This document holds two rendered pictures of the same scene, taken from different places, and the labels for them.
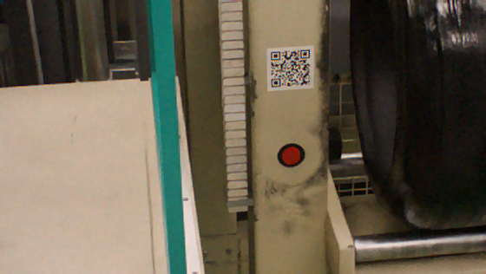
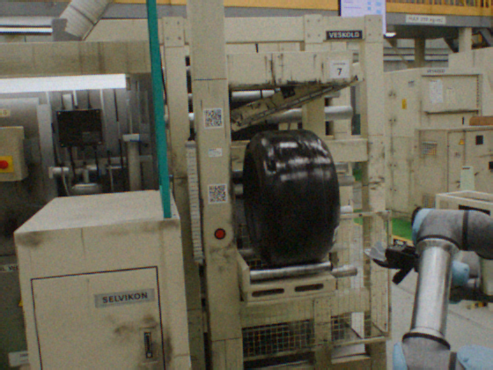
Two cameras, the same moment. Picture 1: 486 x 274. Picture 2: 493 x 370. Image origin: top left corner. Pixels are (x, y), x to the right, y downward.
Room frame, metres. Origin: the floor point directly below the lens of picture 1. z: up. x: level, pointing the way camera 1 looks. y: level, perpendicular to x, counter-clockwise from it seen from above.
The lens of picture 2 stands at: (-0.22, -0.02, 1.52)
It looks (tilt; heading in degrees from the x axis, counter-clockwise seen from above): 8 degrees down; 357
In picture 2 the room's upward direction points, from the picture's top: 3 degrees counter-clockwise
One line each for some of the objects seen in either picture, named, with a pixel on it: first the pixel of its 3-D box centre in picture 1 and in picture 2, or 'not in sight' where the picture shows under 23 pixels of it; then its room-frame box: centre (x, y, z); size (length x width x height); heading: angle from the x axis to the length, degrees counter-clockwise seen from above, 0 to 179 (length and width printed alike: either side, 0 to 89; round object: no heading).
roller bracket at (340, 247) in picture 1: (327, 206); (238, 265); (1.78, -0.06, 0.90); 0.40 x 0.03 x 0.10; 8
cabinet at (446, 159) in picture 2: not in sight; (458, 176); (5.75, -2.91, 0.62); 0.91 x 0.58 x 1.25; 109
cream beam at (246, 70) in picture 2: not in sight; (282, 70); (2.12, -0.31, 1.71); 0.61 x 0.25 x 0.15; 98
